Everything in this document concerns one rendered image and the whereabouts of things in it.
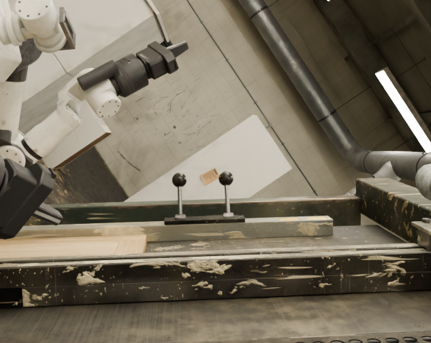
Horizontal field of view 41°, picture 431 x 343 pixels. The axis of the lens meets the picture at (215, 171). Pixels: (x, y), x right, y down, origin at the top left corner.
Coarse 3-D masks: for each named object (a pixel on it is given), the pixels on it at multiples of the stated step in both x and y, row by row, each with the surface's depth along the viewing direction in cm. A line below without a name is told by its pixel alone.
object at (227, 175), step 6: (222, 174) 145; (228, 174) 145; (222, 180) 145; (228, 180) 145; (228, 186) 146; (228, 192) 145; (228, 198) 144; (228, 204) 143; (228, 210) 143; (228, 216) 142
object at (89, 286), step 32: (416, 224) 104; (64, 256) 101; (96, 256) 100; (128, 256) 100; (160, 256) 100; (192, 256) 100; (224, 256) 98; (256, 256) 98; (288, 256) 98; (320, 256) 98; (352, 256) 98; (384, 256) 99; (416, 256) 99; (0, 288) 95; (32, 288) 95; (64, 288) 96; (96, 288) 96; (128, 288) 96; (160, 288) 97; (192, 288) 97; (224, 288) 97; (256, 288) 98; (288, 288) 98; (320, 288) 98; (352, 288) 99; (384, 288) 99; (416, 288) 100
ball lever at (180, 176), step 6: (174, 174) 146; (180, 174) 145; (174, 180) 144; (180, 180) 144; (186, 180) 145; (180, 186) 145; (180, 192) 144; (180, 198) 144; (180, 204) 143; (180, 210) 142; (180, 216) 141
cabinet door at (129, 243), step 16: (0, 240) 136; (16, 240) 136; (32, 240) 135; (48, 240) 135; (64, 240) 135; (80, 240) 134; (96, 240) 134; (112, 240) 134; (128, 240) 133; (144, 240) 133; (0, 256) 123; (16, 256) 123; (32, 256) 122; (48, 256) 122
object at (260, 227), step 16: (80, 224) 142; (96, 224) 142; (112, 224) 142; (128, 224) 141; (144, 224) 141; (160, 224) 141; (192, 224) 140; (208, 224) 140; (224, 224) 140; (240, 224) 140; (256, 224) 141; (272, 224) 141; (288, 224) 141; (304, 224) 142; (320, 224) 142; (160, 240) 140; (176, 240) 140
